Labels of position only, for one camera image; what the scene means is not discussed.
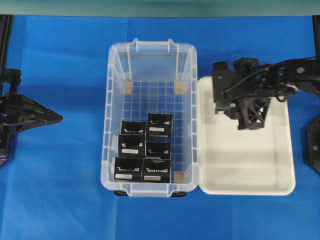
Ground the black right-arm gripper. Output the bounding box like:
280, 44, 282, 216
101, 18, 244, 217
224, 57, 288, 131

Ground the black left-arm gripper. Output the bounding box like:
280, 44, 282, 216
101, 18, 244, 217
0, 68, 63, 135

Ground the black box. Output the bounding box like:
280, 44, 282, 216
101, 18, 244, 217
113, 157, 143, 182
145, 141, 171, 160
146, 113, 173, 138
142, 158, 171, 183
118, 134, 146, 158
120, 121, 146, 135

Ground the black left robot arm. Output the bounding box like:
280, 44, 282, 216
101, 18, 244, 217
0, 68, 63, 166

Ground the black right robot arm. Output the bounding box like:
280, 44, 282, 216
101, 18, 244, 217
223, 57, 320, 130

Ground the clear plastic storage case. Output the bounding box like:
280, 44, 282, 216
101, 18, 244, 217
100, 39, 199, 198

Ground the white plastic tray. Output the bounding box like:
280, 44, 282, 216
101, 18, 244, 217
197, 76, 296, 196

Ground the blue table cloth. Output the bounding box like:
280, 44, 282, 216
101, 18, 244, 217
0, 15, 320, 240

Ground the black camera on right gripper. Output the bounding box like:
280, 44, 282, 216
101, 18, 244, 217
212, 61, 240, 114

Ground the black left frame post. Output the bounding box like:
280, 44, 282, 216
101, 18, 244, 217
0, 14, 15, 71

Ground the black frame post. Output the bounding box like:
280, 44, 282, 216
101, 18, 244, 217
312, 15, 320, 59
0, 14, 15, 71

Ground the black right frame post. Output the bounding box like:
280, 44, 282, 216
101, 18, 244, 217
312, 15, 320, 59

